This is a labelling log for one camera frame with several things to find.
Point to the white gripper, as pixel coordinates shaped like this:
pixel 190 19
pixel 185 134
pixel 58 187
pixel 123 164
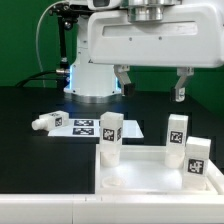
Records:
pixel 189 35

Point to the white square tabletop tray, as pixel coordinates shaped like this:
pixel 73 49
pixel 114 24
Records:
pixel 141 170

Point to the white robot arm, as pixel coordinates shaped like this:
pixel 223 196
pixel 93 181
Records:
pixel 151 10

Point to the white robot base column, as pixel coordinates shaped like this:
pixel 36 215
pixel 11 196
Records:
pixel 89 82

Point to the white sheet with tags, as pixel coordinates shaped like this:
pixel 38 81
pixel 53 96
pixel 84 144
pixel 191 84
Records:
pixel 91 128

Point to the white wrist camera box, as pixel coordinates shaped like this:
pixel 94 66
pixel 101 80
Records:
pixel 103 4

